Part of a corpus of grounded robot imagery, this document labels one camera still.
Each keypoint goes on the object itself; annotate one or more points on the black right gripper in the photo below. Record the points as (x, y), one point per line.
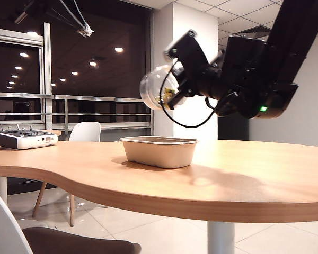
(201, 79)

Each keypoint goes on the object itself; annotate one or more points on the clear plastic clip jar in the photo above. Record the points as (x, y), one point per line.
(151, 87)

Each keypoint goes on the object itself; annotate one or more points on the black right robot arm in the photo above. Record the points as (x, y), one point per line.
(289, 39)

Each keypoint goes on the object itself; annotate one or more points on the white square column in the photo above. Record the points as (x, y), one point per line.
(161, 26)

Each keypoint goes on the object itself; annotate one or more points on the dark door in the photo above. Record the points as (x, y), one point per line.
(233, 129)

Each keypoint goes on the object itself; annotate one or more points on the beige paper pulp tray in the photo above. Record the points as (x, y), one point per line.
(159, 154)

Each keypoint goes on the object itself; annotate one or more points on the metal bar railing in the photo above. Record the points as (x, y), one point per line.
(95, 98)

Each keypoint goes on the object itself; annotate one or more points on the ceiling air vent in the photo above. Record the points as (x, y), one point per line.
(254, 29)

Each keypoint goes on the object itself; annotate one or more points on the white chair wooden legs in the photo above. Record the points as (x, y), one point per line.
(84, 132)

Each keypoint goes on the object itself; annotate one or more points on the white round table leg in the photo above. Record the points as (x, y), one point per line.
(221, 238)
(0, 190)

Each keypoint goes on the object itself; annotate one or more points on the white remote controller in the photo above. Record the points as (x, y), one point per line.
(24, 140)

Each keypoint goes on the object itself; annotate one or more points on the white chair brown cushion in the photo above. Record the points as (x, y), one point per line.
(82, 242)

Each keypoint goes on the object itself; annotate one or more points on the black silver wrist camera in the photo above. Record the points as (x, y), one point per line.
(190, 50)

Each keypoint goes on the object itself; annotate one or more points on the white window frame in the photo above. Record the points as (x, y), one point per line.
(47, 66)

